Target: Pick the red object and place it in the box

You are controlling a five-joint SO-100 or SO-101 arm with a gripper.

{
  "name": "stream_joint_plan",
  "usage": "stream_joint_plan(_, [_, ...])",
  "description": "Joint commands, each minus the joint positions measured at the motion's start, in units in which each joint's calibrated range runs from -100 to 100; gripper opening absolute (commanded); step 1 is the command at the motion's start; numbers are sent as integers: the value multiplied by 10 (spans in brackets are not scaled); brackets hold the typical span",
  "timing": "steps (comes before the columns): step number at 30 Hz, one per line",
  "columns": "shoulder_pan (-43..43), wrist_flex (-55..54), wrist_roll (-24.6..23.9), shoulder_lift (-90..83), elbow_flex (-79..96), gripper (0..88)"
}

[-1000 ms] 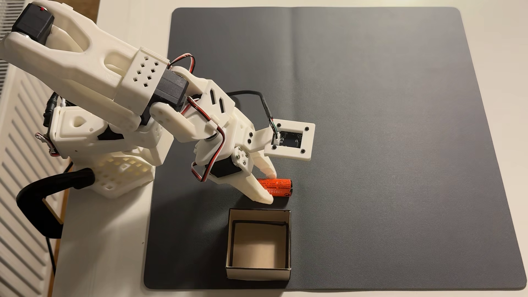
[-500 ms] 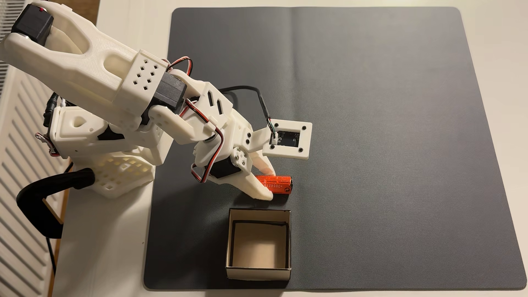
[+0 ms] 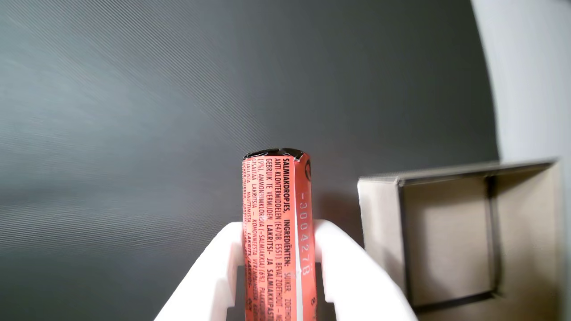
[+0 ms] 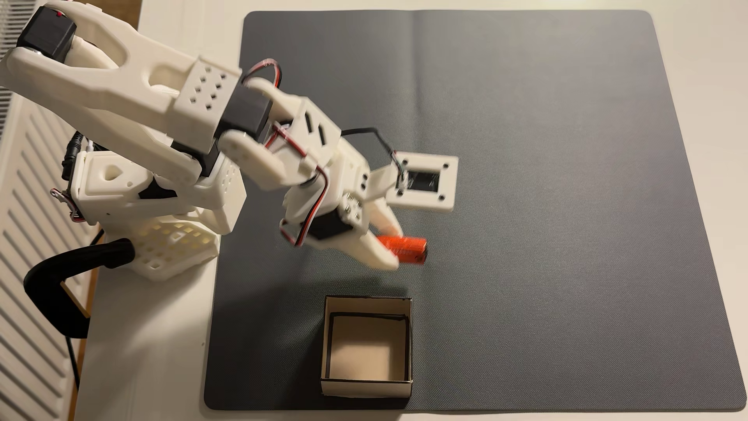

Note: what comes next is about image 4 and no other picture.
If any red cylindrical battery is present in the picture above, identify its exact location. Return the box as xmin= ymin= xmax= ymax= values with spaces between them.
xmin=377 ymin=234 xmax=429 ymax=265

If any small open cardboard box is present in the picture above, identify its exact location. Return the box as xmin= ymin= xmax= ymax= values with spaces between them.
xmin=319 ymin=295 xmax=414 ymax=400

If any dark grey table mat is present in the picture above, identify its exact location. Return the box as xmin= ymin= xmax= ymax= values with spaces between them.
xmin=202 ymin=9 xmax=748 ymax=414

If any black table clamp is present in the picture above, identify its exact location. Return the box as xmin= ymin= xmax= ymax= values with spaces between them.
xmin=23 ymin=239 xmax=136 ymax=339

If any white radiator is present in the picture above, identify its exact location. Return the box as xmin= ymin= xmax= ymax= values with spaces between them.
xmin=0 ymin=0 xmax=101 ymax=421

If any red black white servo wire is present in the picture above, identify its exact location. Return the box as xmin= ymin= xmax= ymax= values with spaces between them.
xmin=266 ymin=122 xmax=332 ymax=248

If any black camera cable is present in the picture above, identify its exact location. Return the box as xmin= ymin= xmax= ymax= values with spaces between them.
xmin=340 ymin=127 xmax=411 ymax=179

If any white square camera box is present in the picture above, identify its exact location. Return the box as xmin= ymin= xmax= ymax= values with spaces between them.
xmin=367 ymin=151 xmax=459 ymax=213

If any black power cable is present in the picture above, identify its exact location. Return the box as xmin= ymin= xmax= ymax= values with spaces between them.
xmin=63 ymin=230 xmax=106 ymax=391

